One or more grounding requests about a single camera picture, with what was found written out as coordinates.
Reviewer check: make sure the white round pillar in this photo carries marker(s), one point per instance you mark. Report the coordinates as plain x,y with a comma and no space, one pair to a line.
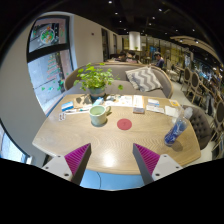
134,40

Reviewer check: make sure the group of wooden dining chairs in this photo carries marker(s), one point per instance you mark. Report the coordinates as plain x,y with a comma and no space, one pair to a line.
195,81

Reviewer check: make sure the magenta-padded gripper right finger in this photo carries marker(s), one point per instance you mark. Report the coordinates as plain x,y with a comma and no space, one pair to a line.
149,159

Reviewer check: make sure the brown kraft notebook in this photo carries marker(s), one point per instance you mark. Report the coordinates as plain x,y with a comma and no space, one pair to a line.
81,101

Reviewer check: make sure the dark grey tufted armchair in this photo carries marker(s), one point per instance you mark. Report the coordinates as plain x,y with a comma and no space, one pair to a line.
200,126

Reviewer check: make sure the person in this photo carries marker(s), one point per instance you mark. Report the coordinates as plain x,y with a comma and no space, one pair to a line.
122,56
132,57
159,61

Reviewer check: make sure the light blue carton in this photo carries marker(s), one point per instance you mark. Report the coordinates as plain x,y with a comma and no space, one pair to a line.
98,101

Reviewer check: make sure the pale green mug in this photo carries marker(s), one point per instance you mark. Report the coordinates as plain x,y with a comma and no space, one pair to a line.
97,116

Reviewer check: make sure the yellow card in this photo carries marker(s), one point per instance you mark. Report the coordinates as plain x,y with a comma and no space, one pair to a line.
174,103

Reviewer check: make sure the group of ceiling spotlights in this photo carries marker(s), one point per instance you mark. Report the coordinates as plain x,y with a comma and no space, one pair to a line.
160,10

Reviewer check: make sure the green potted plant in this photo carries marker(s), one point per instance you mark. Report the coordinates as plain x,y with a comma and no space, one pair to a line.
95,78

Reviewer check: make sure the white paper napkin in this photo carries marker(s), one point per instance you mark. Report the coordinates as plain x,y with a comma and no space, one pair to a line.
170,111

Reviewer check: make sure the flat round red coaster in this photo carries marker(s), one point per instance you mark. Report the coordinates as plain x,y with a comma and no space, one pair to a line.
124,124

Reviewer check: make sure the grey curved sofa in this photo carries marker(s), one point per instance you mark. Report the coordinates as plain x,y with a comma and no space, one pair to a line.
120,71

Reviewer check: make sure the white blue paper leaflets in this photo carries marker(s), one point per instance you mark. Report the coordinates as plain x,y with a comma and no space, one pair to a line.
155,107

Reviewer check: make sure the pill blister pack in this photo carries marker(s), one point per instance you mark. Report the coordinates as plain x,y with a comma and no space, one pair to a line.
62,116

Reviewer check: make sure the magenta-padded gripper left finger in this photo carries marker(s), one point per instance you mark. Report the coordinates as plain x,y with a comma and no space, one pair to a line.
76,159

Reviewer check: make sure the window with food poster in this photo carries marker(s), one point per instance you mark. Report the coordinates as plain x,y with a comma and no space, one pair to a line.
50,68

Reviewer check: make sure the open white magazine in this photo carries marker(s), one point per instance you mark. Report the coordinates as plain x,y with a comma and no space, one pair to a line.
121,100

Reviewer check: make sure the grey white chevron pillow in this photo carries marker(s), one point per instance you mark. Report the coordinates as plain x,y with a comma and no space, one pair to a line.
145,80

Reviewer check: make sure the clear blue-labelled drink bottle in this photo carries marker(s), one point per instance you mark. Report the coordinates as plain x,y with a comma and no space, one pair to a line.
174,132

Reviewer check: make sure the white tube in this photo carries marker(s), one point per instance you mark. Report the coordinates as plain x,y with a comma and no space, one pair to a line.
77,111

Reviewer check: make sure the small blue white box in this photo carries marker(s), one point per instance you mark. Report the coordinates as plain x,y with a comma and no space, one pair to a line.
67,106

